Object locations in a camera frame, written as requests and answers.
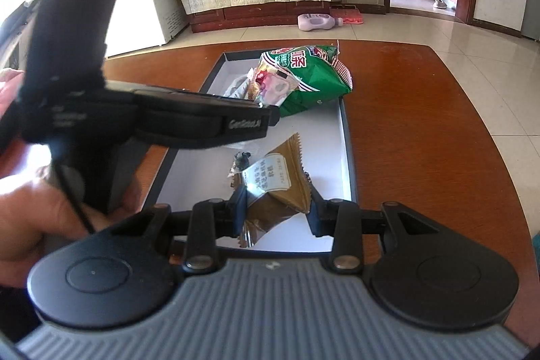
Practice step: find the brown snack packet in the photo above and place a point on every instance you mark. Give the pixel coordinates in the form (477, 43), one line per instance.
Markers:
(278, 191)

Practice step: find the grey cardboard box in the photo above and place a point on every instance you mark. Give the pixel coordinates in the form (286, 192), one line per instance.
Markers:
(312, 140)

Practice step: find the silver refrigerator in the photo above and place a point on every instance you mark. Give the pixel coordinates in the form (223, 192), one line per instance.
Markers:
(531, 1)

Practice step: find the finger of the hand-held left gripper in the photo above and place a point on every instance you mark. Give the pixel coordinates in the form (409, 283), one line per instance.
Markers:
(190, 124)

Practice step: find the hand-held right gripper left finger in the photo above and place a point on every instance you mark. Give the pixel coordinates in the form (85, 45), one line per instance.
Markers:
(240, 204)

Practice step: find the white plastic jug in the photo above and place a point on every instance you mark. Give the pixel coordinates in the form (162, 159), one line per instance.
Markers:
(316, 21)

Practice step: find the pink plastic tray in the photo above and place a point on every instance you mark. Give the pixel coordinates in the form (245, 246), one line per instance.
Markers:
(348, 16)

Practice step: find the wooden television cabinet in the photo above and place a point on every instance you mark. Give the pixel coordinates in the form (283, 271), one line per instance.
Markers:
(253, 12)

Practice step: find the white slipper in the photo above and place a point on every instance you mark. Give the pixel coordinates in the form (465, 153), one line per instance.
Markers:
(440, 4)

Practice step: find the green snack bag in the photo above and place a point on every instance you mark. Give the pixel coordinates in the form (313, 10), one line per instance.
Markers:
(312, 90)

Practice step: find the person's left hand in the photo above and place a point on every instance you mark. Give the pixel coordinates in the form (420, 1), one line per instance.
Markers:
(25, 225)

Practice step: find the clear pink white packet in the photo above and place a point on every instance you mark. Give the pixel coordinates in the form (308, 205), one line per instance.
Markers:
(274, 86)

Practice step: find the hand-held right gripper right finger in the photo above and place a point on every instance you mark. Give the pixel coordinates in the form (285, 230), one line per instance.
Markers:
(314, 216)

